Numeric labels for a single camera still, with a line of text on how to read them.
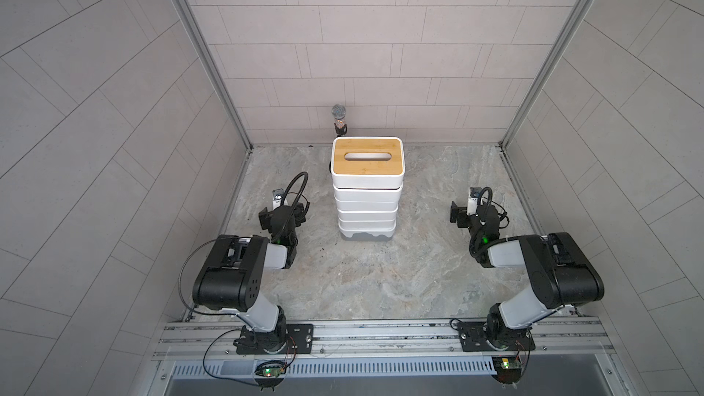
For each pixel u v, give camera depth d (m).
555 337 0.74
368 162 0.64
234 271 0.46
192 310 0.43
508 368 0.68
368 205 0.74
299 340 0.70
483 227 0.71
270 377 0.65
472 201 0.81
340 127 0.96
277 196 0.77
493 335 0.65
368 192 0.66
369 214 0.78
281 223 0.67
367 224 0.80
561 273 0.45
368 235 0.84
